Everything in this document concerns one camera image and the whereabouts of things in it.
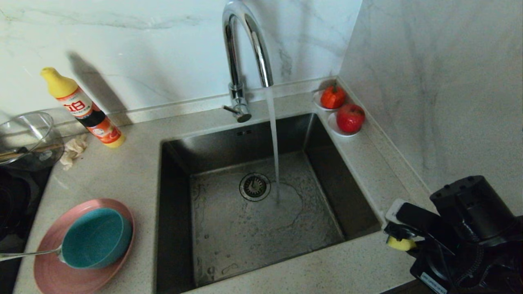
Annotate red apple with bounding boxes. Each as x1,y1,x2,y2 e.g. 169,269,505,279
336,103,366,134

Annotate pink plate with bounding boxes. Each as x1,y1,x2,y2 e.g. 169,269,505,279
34,198,135,294

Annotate small white dish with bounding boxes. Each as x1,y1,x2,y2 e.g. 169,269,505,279
328,111,363,138
313,90,347,111

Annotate brown wooden stick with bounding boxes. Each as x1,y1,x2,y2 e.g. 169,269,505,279
0,144,61,161

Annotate chrome gooseneck faucet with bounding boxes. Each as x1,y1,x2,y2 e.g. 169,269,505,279
222,0,273,123

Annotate teal bowl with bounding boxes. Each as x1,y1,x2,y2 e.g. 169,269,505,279
61,208,133,270

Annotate clear glass bowl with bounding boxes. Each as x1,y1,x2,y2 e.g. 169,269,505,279
0,111,65,171

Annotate stainless steel sink basin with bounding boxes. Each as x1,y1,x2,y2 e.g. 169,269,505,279
154,113,382,294

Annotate round metal drain strainer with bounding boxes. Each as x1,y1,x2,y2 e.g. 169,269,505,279
239,172,271,202

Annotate yellow capped dish soap bottle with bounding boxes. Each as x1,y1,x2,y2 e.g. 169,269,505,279
40,67,125,148

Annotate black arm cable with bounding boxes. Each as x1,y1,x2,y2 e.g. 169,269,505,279
425,229,523,294

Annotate crumpled beige tissue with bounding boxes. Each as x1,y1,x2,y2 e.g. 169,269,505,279
60,136,88,171

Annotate yellow green sponge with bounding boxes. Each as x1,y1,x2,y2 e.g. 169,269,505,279
386,236,417,252

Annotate clear running water stream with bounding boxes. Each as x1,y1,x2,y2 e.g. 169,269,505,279
266,87,282,205

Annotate metal spoon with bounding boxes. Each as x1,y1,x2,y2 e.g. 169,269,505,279
0,245,67,264

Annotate black stove top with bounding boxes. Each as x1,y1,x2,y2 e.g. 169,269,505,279
0,165,53,294

